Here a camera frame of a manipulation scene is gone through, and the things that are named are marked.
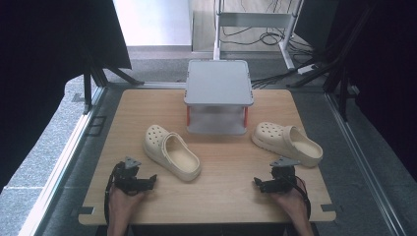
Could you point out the black curtain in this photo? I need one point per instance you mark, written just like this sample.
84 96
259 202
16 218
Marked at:
380 65
39 65

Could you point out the aluminium frame rail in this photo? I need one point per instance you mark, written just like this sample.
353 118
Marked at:
364 164
62 164

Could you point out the person's right hand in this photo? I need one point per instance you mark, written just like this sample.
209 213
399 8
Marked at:
290 203

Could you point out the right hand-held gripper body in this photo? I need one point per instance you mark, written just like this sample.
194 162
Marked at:
282 178

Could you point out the person's left hand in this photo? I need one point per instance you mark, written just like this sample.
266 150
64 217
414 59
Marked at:
123 203

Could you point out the white power strip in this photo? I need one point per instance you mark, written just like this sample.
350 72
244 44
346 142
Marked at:
307 68

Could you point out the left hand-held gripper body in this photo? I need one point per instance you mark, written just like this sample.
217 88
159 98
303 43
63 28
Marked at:
126 179

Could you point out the white metal stand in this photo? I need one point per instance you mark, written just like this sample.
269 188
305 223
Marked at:
252 20

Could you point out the grey two-tier shoe rack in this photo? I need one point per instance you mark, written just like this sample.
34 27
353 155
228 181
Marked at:
218 87

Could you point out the black stand legs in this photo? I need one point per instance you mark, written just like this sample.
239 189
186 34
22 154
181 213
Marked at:
337 75
98 78

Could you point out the cream clog shoe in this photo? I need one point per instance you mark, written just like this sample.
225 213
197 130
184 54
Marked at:
172 154
288 142

